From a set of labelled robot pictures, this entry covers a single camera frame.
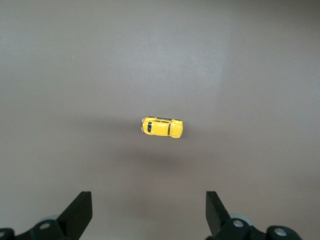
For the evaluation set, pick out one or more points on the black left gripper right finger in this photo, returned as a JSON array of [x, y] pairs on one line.
[[225, 225]]

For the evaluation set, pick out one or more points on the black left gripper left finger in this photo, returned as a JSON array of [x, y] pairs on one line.
[[65, 225]]

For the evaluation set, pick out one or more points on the yellow beetle toy car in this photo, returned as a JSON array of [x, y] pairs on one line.
[[160, 128]]

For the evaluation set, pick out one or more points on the brown table cover sheet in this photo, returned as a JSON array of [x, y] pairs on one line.
[[75, 75]]

